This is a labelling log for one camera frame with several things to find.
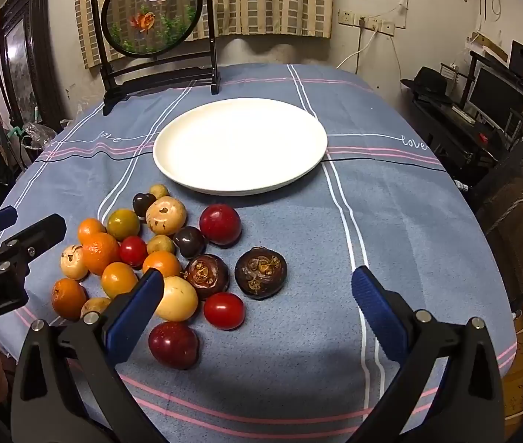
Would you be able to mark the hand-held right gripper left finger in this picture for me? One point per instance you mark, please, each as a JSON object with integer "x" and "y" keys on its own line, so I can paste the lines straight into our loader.
{"x": 137, "y": 318}

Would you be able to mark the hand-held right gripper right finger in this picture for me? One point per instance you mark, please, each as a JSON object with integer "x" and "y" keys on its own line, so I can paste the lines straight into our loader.
{"x": 377, "y": 309}

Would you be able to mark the tan round fruit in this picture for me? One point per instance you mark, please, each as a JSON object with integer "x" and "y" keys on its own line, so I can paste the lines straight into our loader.
{"x": 165, "y": 215}
{"x": 179, "y": 298}
{"x": 73, "y": 262}

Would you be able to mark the red cherry tomato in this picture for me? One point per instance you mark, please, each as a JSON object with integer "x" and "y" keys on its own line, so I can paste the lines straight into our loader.
{"x": 223, "y": 310}
{"x": 133, "y": 251}

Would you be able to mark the dark brown mangosteen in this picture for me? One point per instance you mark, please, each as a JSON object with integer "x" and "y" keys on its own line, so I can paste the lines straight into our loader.
{"x": 260, "y": 272}
{"x": 206, "y": 276}

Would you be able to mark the white round plate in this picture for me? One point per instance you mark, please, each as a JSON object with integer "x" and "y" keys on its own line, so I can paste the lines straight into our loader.
{"x": 238, "y": 145}

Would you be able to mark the small yellow fruit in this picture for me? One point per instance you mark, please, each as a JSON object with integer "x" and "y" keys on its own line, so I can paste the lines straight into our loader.
{"x": 161, "y": 243}
{"x": 159, "y": 191}
{"x": 95, "y": 306}

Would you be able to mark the blue plaid tablecloth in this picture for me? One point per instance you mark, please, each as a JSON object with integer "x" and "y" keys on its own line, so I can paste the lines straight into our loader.
{"x": 317, "y": 249}

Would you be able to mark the green yellow tangerine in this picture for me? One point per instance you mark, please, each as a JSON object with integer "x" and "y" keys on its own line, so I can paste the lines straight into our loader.
{"x": 123, "y": 224}

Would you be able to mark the dark purple small fruit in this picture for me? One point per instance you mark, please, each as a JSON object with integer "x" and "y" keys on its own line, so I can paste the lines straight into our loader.
{"x": 189, "y": 241}
{"x": 143, "y": 203}

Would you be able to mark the clear plastic bag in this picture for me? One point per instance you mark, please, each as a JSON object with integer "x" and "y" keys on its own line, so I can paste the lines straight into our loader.
{"x": 37, "y": 134}

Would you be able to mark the dark framed painting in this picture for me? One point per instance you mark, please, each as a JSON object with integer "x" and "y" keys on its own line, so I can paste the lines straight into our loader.
{"x": 21, "y": 74}

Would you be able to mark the black mesh chair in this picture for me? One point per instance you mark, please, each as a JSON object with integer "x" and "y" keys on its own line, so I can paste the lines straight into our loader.
{"x": 520, "y": 221}

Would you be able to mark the black desk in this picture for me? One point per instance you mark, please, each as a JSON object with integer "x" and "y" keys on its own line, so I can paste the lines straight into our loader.
{"x": 455, "y": 138}

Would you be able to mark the black hat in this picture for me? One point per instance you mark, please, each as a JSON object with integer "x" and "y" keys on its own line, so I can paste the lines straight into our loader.
{"x": 427, "y": 83}

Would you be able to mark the computer monitor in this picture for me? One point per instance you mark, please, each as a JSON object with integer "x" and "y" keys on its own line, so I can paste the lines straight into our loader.
{"x": 497, "y": 99}

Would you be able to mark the round goldfish screen black stand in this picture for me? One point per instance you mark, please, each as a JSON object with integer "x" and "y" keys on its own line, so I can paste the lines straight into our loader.
{"x": 150, "y": 9}

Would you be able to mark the beige checked curtain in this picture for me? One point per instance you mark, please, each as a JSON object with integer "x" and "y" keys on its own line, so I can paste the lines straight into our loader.
{"x": 270, "y": 0}

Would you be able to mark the white wall socket strip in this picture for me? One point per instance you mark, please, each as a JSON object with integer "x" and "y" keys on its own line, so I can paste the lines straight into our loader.
{"x": 384, "y": 25}

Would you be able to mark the white wall socket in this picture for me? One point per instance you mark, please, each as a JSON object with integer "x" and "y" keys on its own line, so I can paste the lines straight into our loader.
{"x": 347, "y": 17}

